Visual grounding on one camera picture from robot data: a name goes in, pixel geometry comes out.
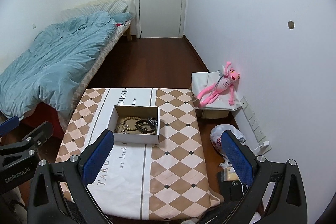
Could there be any white charger with cable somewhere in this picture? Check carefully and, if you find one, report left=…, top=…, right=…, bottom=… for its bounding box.
left=252, top=141, right=270, bottom=151

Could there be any white printed plastic bag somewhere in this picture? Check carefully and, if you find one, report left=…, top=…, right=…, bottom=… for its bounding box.
left=210, top=124, right=246, bottom=158

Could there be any blue duvet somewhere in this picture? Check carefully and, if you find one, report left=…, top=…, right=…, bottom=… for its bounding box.
left=1, top=12, right=117, bottom=120

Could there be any wooden bead bracelet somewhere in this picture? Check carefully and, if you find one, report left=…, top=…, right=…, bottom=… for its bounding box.
left=121, top=116, right=140, bottom=132

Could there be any black fitness band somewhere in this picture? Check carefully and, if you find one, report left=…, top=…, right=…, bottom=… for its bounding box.
left=135, top=120, right=155, bottom=134

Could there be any striped pillow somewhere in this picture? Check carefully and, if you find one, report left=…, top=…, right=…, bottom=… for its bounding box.
left=60, top=0, right=136, bottom=21

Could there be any cardboard box under cloth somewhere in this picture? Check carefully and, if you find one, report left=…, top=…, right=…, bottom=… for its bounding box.
left=202, top=110, right=230, bottom=119

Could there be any white cloth on box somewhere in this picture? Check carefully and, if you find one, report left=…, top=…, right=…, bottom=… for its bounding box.
left=191, top=69, right=242, bottom=111

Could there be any white cardboard box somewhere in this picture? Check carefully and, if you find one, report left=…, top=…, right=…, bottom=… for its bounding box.
left=107, top=105, right=160, bottom=145

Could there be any pink panther plush toy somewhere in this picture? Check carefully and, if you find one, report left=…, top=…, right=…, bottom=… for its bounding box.
left=197, top=61, right=240, bottom=108

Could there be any crumpled white tissue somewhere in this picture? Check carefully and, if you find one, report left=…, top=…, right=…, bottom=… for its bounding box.
left=219, top=158, right=232, bottom=169

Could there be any bed with patterned mattress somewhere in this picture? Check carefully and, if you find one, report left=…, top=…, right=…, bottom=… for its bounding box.
left=10, top=0, right=135, bottom=129

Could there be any white wall socket strip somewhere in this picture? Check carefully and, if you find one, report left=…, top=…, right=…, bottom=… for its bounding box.
left=240, top=96, right=271, bottom=155

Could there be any round wall hole cover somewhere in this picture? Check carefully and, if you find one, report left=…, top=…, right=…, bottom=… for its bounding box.
left=288, top=21, right=295, bottom=30

